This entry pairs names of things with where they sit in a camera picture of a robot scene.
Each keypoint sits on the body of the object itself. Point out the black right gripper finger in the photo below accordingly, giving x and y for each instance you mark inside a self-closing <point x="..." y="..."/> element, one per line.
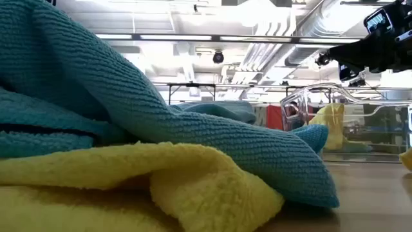
<point x="351" y="73"/>
<point x="370" y="53"/>

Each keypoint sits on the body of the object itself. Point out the black ceiling spotlight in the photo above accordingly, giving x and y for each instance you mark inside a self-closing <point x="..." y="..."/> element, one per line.
<point x="218" y="57"/>
<point x="322" y="60"/>

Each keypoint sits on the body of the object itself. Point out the clear plastic bin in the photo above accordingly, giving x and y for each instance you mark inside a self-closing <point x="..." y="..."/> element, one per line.
<point x="286" y="112"/>

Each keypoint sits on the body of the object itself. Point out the orange red cloth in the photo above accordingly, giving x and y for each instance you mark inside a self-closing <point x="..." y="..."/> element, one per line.
<point x="275" y="117"/>

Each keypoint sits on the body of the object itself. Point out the leaf patterned curtain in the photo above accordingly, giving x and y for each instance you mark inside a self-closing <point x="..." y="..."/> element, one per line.
<point x="260" y="116"/>

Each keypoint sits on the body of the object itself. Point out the overhead light bar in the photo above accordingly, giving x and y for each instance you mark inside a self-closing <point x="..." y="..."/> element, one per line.
<point x="175" y="37"/>

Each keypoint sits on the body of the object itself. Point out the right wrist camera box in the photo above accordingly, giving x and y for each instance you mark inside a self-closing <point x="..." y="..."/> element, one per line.
<point x="378" y="21"/>

